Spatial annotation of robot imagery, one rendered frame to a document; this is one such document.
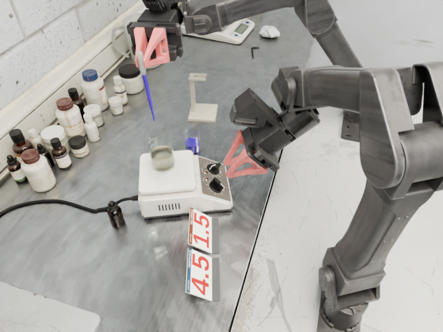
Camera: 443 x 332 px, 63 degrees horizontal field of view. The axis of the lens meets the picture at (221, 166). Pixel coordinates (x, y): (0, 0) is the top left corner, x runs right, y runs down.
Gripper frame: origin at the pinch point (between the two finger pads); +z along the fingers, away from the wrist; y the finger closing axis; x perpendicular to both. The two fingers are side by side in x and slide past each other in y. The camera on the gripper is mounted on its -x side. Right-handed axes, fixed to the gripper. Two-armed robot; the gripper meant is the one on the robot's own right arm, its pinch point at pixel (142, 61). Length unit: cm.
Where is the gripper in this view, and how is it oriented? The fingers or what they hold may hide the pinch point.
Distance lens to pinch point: 69.1
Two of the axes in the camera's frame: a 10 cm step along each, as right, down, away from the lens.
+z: -1.6, 7.0, -6.9
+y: 9.9, 0.8, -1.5
